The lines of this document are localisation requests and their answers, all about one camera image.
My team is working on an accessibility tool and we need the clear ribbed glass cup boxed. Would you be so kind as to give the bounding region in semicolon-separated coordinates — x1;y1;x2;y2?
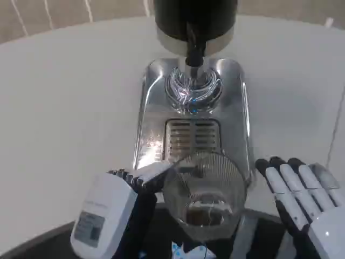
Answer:
162;152;247;236

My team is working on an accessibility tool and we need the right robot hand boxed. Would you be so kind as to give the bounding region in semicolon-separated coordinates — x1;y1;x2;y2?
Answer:
254;155;345;259

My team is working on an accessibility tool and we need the black dispenser tap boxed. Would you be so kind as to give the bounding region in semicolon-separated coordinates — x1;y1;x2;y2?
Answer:
184;21;208;67

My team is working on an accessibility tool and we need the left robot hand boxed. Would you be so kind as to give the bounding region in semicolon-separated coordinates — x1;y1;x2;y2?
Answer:
70;159;175;259

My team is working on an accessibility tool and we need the slotted drain grid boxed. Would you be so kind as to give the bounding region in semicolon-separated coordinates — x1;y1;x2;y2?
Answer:
164;118;222;160

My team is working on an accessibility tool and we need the steel drip tray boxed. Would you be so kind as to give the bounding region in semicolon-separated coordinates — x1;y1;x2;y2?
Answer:
130;57;256;189

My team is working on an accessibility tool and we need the black and steel drink dispenser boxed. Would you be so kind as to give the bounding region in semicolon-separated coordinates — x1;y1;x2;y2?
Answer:
152;0;238;58

